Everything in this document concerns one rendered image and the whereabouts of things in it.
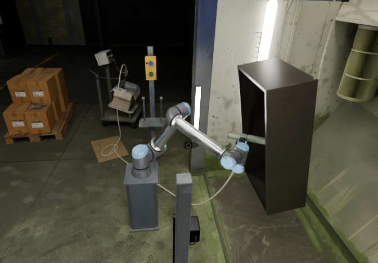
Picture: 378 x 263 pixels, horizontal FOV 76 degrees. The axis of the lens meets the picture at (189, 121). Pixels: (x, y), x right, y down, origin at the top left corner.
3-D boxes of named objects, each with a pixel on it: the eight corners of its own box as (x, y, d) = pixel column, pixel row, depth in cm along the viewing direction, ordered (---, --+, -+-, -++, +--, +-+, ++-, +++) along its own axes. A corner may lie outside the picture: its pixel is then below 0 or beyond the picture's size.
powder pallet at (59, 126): (31, 111, 477) (28, 104, 470) (75, 108, 495) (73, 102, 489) (6, 144, 374) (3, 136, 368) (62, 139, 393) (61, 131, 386)
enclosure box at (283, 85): (275, 164, 267) (276, 57, 208) (305, 206, 215) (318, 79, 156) (244, 171, 266) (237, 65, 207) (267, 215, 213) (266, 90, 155)
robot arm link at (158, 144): (141, 150, 236) (171, 101, 184) (154, 143, 248) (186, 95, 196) (150, 162, 232) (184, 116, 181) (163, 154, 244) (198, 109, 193)
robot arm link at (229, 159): (159, 108, 178) (235, 162, 148) (171, 103, 186) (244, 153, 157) (157, 121, 184) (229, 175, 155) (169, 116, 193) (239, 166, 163)
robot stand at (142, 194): (129, 232, 245) (123, 184, 215) (131, 209, 272) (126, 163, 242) (159, 230, 249) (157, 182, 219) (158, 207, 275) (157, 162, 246)
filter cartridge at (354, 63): (376, 107, 260) (411, 24, 220) (361, 116, 241) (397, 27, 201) (341, 96, 285) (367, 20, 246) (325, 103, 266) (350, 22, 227)
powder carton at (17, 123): (18, 123, 405) (11, 103, 389) (37, 121, 413) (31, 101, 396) (9, 134, 373) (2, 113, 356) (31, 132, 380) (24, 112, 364)
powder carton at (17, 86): (23, 94, 424) (17, 74, 407) (41, 94, 428) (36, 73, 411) (13, 103, 391) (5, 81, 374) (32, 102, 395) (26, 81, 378)
